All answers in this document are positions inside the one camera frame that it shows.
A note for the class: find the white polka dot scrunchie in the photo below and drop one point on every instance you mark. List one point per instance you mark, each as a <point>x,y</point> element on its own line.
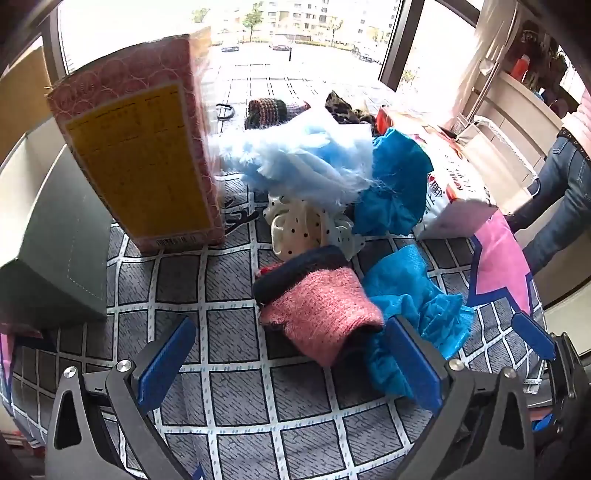
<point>295,230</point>

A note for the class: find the white and red snack bag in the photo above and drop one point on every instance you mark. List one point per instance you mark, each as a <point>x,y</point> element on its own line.
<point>452,198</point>

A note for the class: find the grid printed blanket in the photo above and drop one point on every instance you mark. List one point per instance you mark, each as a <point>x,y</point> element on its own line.
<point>231,323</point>

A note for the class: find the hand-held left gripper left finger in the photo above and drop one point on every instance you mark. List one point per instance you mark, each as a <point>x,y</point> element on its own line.
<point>171,364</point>

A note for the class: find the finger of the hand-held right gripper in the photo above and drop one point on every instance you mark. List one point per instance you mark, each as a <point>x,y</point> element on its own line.
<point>533,334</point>

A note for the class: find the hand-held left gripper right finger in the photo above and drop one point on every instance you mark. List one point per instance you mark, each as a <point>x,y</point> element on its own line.
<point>415,369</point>

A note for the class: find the blue crinkled cloth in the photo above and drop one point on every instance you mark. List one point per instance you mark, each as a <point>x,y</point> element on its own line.
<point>397,184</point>
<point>406,286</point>

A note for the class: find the brown cardboard panel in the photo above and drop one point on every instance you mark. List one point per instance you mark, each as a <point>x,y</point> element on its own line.
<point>23,101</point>

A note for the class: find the striped knitted hat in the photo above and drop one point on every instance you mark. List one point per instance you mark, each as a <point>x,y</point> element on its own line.
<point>272,113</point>

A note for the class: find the grey storage box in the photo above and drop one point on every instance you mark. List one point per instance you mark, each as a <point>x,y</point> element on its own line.
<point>60,258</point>

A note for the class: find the light blue fluffy cloth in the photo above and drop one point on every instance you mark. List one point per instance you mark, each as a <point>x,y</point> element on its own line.
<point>295,152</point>

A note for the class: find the white curtain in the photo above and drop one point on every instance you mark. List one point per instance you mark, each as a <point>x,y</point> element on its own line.
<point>485,55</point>

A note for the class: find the red bottle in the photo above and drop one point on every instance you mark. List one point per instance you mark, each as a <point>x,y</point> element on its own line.
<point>522,69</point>

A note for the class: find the pink knitted sock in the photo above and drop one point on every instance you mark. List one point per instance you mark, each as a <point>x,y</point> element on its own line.
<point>323,309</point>

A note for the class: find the leopard print cloth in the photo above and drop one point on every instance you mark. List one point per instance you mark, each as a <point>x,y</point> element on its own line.
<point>341,108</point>

